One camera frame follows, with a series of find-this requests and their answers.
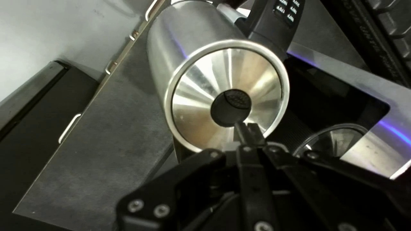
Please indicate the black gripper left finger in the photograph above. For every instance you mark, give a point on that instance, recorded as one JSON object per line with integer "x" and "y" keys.
{"x": 248, "y": 193}

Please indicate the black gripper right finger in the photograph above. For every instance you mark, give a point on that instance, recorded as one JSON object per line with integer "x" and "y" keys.
{"x": 309, "y": 193}

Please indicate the black round kettle lid button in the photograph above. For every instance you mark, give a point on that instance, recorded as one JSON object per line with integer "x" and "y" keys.
{"x": 232, "y": 107}

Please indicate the stainless steel electric kettle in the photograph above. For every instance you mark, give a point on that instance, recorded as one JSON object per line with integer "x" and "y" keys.
{"x": 201, "y": 51}

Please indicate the black and steel microwave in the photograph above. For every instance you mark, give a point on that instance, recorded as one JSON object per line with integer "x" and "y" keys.
{"x": 342, "y": 72}

